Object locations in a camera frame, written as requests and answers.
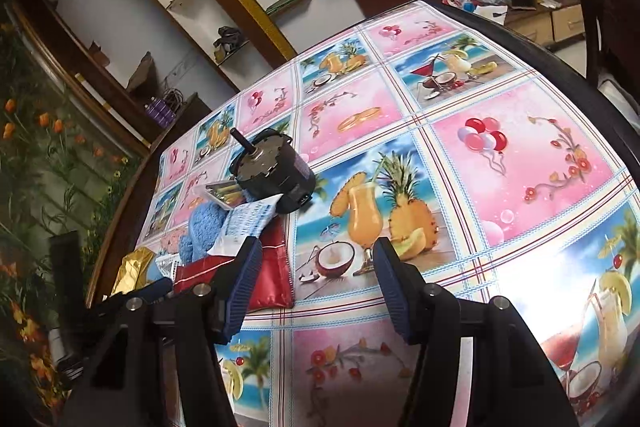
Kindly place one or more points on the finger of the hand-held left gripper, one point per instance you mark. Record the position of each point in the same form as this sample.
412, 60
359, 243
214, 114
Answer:
156, 289

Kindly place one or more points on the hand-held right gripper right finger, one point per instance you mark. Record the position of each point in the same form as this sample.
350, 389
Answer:
395, 292

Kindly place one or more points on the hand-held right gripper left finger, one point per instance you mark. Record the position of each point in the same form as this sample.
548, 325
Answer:
245, 279

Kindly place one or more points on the red packet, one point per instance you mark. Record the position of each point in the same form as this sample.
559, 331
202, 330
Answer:
270, 272

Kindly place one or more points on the gold cardboard box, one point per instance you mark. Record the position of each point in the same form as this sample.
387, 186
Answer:
131, 269

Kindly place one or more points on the blue fuzzy cloth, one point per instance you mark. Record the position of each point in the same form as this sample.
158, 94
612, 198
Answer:
202, 227

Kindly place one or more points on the white and blue packet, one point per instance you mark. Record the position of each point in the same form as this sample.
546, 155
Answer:
245, 222

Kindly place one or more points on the silver foil packet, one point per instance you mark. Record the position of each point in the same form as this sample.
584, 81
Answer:
225, 194

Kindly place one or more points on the black cylindrical motor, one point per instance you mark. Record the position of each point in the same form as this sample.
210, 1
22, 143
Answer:
280, 177

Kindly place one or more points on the brown wooden panelled cabinet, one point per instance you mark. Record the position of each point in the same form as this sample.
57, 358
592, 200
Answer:
187, 117

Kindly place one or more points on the dark bundle on shelf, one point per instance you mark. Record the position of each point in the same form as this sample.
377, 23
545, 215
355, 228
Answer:
227, 38

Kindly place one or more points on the low wooden drawer cabinet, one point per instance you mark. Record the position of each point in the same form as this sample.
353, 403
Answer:
565, 24

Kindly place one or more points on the flower wall poster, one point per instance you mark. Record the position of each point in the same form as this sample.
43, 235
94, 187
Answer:
40, 167

